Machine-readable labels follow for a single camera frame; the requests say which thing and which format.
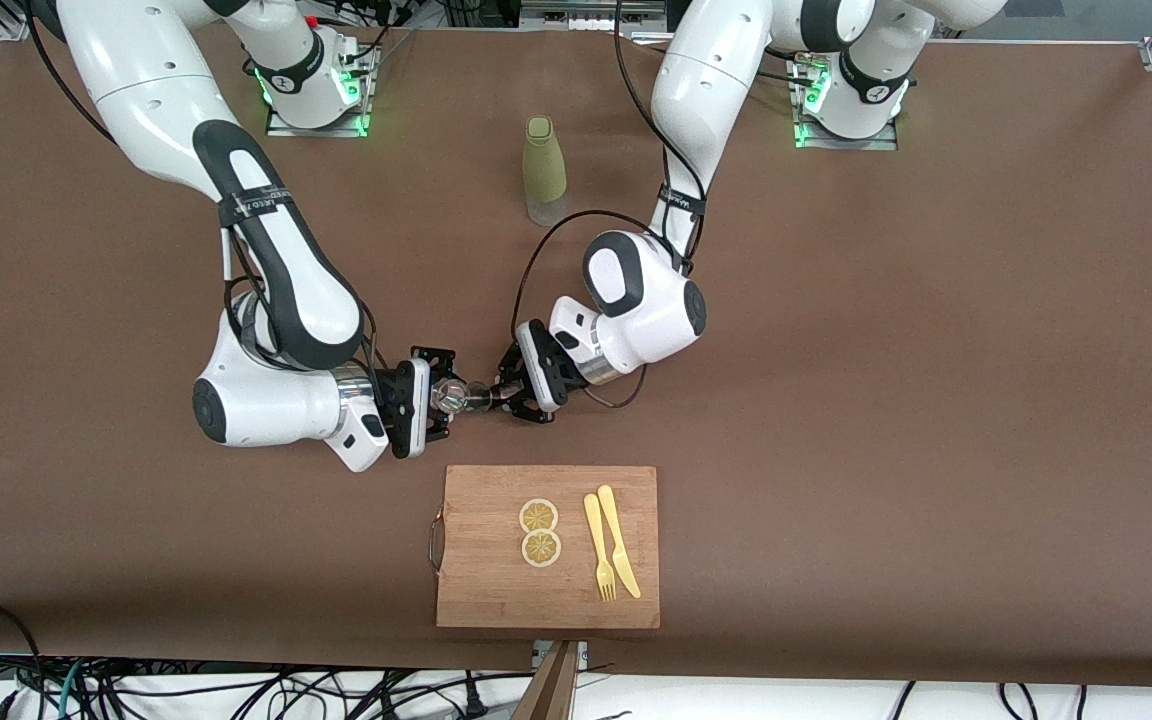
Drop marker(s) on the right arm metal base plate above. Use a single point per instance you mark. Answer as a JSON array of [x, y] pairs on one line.
[[336, 131]]

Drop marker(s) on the wooden cutting board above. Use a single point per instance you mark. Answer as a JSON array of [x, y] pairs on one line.
[[496, 570]]

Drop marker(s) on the yellow plastic knife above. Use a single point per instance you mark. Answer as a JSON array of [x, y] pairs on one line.
[[618, 545]]

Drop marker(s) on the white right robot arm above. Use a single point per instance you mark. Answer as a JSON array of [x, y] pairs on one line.
[[146, 90]]

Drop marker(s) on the yellow lemon slice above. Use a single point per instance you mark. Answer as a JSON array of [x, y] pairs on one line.
[[541, 548], [538, 516]]

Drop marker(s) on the small metal bracket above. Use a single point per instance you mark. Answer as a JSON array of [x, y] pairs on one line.
[[541, 652]]

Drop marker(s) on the green sleeved glass bottle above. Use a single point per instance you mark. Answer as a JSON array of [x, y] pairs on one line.
[[544, 165]]

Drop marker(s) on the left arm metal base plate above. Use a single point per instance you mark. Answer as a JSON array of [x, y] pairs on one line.
[[836, 144]]

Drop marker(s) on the grey power strip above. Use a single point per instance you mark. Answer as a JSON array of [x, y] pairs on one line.
[[576, 15]]

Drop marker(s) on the brown table cover sheet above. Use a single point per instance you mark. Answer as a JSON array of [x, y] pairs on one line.
[[936, 400]]

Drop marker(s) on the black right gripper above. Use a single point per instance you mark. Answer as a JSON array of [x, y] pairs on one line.
[[397, 392]]

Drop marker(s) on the stainless steel jigger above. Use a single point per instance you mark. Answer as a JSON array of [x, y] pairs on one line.
[[486, 396]]

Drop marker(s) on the clear glass measuring cup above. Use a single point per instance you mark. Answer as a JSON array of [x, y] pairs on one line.
[[451, 397]]

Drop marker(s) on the yellow plastic fork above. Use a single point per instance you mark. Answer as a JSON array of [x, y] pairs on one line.
[[598, 545]]

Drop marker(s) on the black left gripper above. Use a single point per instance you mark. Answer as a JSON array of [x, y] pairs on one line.
[[558, 377]]

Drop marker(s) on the wooden post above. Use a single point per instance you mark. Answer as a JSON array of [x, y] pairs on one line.
[[551, 690]]

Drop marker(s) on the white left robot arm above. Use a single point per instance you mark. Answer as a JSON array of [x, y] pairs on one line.
[[716, 100]]

